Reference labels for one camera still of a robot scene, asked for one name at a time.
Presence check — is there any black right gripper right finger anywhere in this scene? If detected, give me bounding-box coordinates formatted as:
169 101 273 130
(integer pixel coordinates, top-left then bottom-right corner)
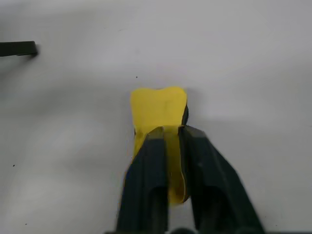
178 124 266 233

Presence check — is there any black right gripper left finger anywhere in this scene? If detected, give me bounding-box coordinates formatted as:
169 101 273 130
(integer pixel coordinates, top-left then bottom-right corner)
116 126 169 232

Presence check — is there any yellow whiteboard eraser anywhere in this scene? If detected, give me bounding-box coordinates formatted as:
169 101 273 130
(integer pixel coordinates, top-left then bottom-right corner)
123 85 190 205

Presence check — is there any black whiteboard frame bar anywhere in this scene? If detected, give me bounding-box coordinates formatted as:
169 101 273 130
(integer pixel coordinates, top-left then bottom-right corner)
0 40 39 58

